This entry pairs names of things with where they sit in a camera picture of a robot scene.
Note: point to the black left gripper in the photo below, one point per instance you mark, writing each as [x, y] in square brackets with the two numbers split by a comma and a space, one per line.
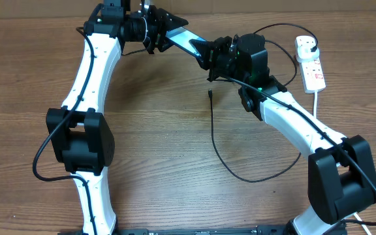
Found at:
[163, 21]

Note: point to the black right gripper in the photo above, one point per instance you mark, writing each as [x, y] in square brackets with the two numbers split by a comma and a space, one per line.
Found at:
[209, 53]

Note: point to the blue Galaxy smartphone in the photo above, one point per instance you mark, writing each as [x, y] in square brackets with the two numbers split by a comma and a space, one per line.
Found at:
[181, 37]

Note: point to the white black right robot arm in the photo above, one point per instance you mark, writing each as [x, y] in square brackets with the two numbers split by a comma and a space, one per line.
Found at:
[341, 172]

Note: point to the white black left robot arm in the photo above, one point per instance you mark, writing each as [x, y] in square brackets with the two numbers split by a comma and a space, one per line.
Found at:
[78, 131]

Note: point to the white charger plug adapter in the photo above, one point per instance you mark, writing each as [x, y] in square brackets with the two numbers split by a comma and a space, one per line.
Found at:
[304, 54]

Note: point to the white power strip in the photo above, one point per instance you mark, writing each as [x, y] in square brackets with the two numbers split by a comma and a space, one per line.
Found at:
[311, 72]

